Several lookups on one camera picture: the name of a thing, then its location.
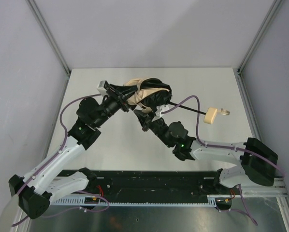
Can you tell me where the aluminium frame post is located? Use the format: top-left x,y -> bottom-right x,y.
237,0 -> 284,75
25,0 -> 71,76

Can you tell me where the left aluminium frame post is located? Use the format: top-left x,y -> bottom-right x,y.
25,0 -> 71,76

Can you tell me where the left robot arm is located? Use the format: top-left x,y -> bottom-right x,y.
8,81 -> 138,219

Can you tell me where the right aluminium frame post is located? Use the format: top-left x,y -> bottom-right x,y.
237,0 -> 284,75

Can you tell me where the beige folding umbrella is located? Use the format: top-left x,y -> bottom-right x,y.
123,77 -> 231,126

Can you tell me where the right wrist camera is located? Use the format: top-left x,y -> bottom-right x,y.
152,104 -> 170,122

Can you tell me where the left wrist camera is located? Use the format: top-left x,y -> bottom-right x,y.
97,80 -> 109,97

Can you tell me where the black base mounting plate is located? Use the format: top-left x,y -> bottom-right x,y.
57,170 -> 244,203

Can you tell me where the white slotted cable duct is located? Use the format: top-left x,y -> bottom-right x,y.
51,195 -> 232,207

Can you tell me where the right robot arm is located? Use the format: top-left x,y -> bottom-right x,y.
134,110 -> 278,188

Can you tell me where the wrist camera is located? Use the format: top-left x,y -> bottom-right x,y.
97,80 -> 109,97
152,104 -> 170,122

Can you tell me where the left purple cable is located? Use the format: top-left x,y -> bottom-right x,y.
11,96 -> 111,228

